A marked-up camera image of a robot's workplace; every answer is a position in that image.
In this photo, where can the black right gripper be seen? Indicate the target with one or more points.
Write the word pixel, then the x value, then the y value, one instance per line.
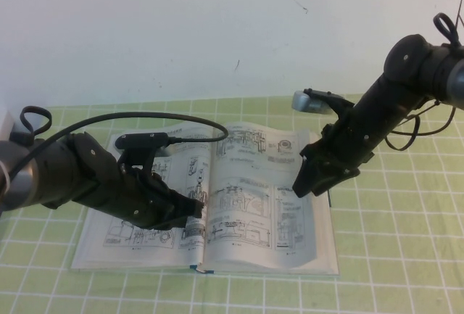
pixel 340 154

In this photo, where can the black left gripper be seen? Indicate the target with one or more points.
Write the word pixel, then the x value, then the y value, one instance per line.
pixel 143 198

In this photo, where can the book with technical diagrams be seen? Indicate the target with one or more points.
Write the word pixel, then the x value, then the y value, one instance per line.
pixel 239 227

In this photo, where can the left robot arm black grey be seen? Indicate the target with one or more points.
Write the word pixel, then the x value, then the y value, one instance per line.
pixel 61 172

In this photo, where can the green white checked tablecloth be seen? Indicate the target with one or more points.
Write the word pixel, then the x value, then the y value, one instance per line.
pixel 398 256

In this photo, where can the white zip tie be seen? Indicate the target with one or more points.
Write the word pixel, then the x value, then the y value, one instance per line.
pixel 5 180

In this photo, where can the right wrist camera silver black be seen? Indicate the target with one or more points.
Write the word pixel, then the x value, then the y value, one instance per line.
pixel 304 101

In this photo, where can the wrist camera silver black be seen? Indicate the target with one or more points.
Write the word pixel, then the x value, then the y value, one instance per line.
pixel 139 140
pixel 304 101

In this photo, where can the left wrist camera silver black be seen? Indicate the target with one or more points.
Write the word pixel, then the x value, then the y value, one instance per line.
pixel 139 140

